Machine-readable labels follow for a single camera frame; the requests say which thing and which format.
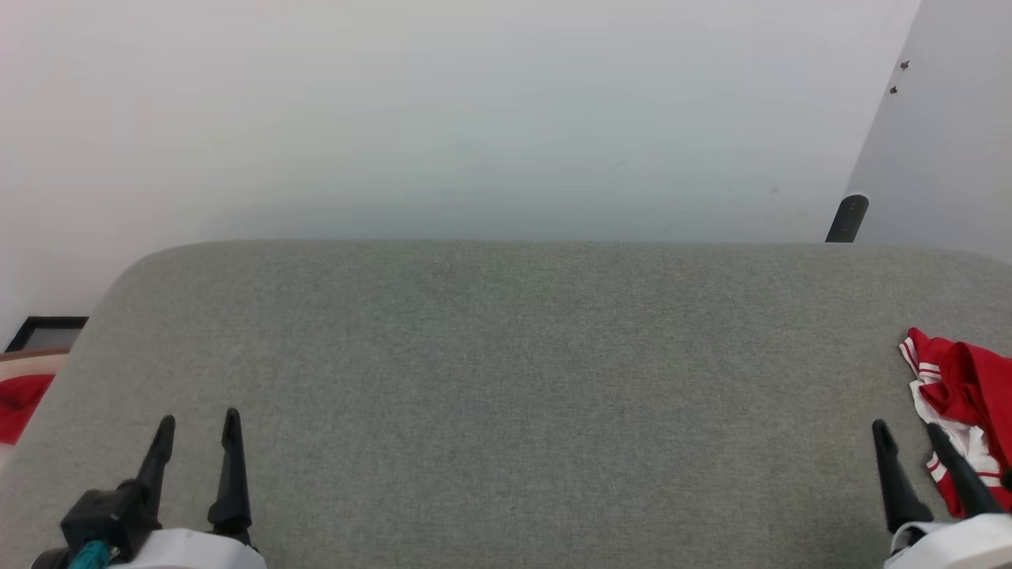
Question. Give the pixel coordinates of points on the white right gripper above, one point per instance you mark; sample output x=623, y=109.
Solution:
x=964, y=545

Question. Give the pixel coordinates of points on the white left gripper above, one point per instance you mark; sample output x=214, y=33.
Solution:
x=194, y=552

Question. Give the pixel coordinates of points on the red and white basketball jersey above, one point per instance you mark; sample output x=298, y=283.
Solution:
x=968, y=379

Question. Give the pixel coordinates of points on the red fabric item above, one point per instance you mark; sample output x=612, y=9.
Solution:
x=20, y=403

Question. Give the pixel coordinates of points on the black slanted pole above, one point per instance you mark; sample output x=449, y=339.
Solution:
x=847, y=217

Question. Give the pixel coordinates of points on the grey fabric sofa seat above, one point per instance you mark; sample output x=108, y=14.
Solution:
x=506, y=379

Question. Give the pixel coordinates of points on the light grey partition panel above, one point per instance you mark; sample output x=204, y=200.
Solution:
x=949, y=142

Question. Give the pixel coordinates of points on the black picture frame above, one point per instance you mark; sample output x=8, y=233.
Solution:
x=47, y=332

